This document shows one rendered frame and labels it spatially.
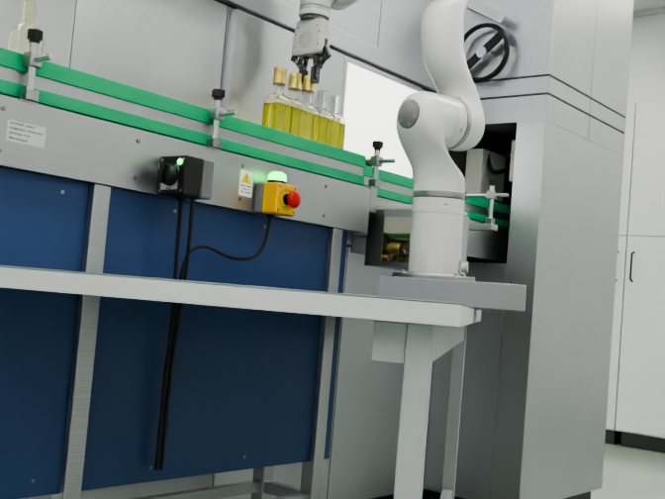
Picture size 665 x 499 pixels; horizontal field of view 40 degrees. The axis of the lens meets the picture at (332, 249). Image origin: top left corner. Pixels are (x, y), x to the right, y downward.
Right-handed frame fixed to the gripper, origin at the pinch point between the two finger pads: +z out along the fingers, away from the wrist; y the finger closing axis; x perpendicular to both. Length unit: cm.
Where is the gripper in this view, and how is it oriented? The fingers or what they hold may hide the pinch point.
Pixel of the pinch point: (309, 75)
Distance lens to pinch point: 251.3
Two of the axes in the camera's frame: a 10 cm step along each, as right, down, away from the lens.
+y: 7.9, 0.3, -6.2
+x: 6.1, 1.0, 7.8
